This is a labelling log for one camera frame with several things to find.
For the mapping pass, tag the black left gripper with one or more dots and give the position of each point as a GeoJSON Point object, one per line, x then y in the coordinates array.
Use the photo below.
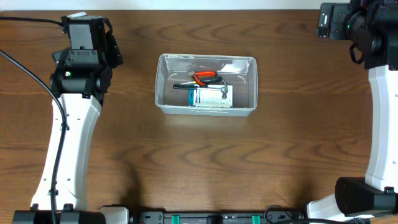
{"type": "Point", "coordinates": [109, 55]}

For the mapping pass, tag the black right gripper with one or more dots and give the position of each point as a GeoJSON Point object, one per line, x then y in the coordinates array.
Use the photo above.
{"type": "Point", "coordinates": [338, 29]}

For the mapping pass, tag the red-handled pliers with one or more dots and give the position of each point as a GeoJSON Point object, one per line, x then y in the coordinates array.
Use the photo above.
{"type": "Point", "coordinates": [203, 74]}

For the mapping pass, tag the clear plastic container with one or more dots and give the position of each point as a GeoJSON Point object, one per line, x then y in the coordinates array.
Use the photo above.
{"type": "Point", "coordinates": [239, 74]}

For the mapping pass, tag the blue white cardboard box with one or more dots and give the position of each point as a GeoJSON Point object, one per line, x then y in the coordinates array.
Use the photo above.
{"type": "Point", "coordinates": [203, 97]}

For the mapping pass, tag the small black-handled hammer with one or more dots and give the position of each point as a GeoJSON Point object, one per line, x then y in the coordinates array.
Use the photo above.
{"type": "Point", "coordinates": [223, 89]}

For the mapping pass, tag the black yellow screwdriver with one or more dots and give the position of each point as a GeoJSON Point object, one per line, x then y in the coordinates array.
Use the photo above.
{"type": "Point", "coordinates": [214, 80]}

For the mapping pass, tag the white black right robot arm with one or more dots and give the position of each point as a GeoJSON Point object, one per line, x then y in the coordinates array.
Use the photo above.
{"type": "Point", "coordinates": [371, 26]}

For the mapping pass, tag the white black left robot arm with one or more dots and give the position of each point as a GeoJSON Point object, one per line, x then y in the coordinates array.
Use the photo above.
{"type": "Point", "coordinates": [61, 194]}

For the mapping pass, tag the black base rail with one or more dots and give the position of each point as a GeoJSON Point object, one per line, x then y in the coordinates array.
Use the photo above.
{"type": "Point", "coordinates": [270, 216]}

